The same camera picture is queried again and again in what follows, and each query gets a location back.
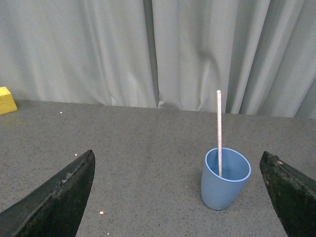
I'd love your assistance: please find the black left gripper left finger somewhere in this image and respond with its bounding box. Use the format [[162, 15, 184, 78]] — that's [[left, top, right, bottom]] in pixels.
[[0, 150, 95, 237]]

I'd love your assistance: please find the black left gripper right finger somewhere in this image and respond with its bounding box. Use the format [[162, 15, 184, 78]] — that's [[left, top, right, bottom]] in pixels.
[[260, 151, 316, 237]]

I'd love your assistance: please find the blue plastic cup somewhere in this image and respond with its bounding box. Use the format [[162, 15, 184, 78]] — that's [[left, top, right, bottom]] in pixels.
[[201, 148, 251, 210]]

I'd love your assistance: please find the yellow foam block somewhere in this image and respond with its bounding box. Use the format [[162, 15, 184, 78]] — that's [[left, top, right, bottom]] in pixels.
[[0, 86, 17, 115]]

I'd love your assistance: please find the grey curtain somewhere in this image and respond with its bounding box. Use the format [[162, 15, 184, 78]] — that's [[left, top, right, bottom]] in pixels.
[[0, 0, 316, 119]]

